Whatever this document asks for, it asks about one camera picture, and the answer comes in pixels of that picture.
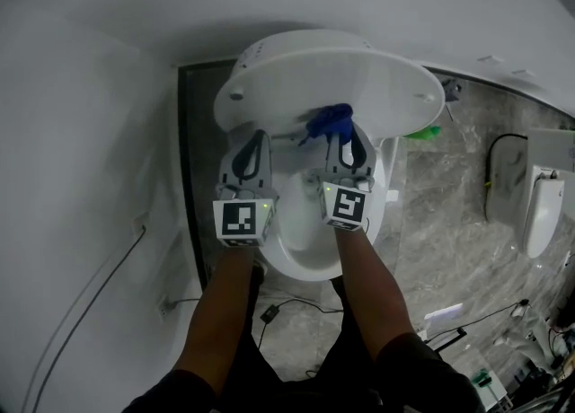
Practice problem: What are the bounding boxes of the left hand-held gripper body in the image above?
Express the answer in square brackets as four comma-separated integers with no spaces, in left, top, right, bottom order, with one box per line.
[212,180,280,250]

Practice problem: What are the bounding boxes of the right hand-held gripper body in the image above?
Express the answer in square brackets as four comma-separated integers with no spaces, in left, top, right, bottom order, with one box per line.
[314,171,376,233]

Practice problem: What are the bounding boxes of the blue cloth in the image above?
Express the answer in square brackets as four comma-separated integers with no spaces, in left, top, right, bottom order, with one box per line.
[298,103,355,147]

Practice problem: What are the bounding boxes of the white toilet lid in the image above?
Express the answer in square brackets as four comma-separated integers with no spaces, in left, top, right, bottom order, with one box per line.
[213,46,447,139]

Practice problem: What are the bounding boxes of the person's left forearm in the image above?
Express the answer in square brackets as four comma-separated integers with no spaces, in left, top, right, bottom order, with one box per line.
[172,243,261,397]

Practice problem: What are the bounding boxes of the person's right forearm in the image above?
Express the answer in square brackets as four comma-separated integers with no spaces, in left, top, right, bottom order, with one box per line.
[332,225,418,362]

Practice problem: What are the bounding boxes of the green plastic bottle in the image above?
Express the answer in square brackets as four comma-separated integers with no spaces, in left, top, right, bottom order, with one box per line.
[402,125,444,141]

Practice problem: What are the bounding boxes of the grey angle valve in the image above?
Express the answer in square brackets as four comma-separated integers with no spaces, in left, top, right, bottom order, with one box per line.
[442,79,464,103]

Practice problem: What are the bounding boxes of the black metal stand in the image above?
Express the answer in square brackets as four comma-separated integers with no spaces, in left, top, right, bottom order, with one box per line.
[426,325,469,353]

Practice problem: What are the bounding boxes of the person's black trousers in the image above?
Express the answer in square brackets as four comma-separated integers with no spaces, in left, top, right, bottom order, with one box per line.
[233,267,384,413]

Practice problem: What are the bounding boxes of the person's black top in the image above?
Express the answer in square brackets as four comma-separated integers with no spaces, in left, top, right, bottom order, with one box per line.
[121,331,487,413]

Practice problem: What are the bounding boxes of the grey socket cable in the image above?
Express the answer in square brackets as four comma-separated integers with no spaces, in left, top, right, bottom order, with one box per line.
[168,296,202,310]

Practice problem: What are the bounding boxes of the white wall socket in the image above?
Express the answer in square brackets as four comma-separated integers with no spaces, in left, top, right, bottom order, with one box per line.
[155,297,175,321]

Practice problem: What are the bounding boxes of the grey wall hose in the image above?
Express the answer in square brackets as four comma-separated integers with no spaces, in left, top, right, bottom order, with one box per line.
[22,224,148,413]

